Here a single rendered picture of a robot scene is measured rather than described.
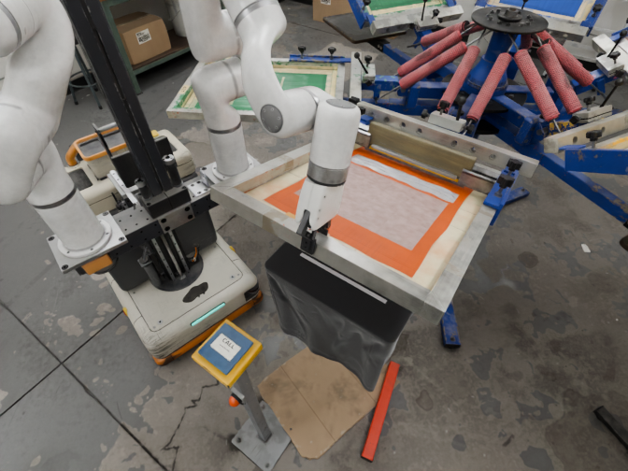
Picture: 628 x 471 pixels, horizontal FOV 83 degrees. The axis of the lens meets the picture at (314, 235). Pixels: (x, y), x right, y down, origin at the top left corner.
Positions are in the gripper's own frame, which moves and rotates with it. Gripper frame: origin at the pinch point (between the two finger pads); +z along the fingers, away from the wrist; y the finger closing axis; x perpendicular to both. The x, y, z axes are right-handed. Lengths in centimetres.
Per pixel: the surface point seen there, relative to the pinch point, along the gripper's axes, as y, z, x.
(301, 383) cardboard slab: -38, 118, -11
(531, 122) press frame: -118, -10, 26
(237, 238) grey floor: -89, 106, -103
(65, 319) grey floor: 7, 133, -142
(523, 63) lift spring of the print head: -119, -29, 14
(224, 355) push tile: 15.3, 34.1, -10.5
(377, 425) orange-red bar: -40, 112, 28
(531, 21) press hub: -135, -43, 8
